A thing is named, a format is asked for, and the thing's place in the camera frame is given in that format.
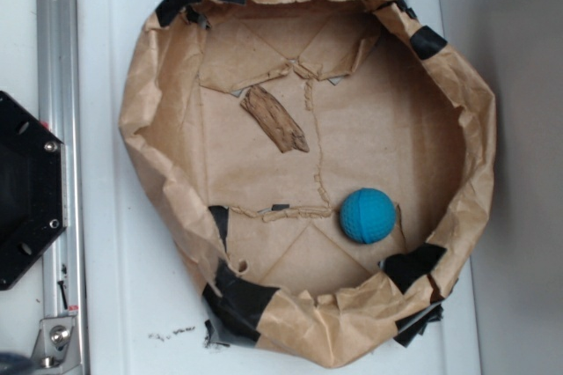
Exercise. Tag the blue dimpled ball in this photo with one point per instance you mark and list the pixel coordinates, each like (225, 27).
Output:
(367, 216)

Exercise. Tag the brown wood piece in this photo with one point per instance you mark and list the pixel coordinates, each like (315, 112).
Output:
(274, 120)

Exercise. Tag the white plastic tray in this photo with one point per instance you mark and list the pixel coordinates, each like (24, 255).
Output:
(144, 315)

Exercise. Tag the brown paper bag enclosure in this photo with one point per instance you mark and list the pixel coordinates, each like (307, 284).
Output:
(384, 102)

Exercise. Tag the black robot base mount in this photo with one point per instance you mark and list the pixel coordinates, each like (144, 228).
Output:
(31, 190)

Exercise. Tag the aluminium extrusion rail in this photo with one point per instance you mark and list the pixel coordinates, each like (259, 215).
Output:
(64, 292)

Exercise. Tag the metal corner bracket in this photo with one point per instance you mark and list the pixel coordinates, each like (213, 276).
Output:
(56, 350)

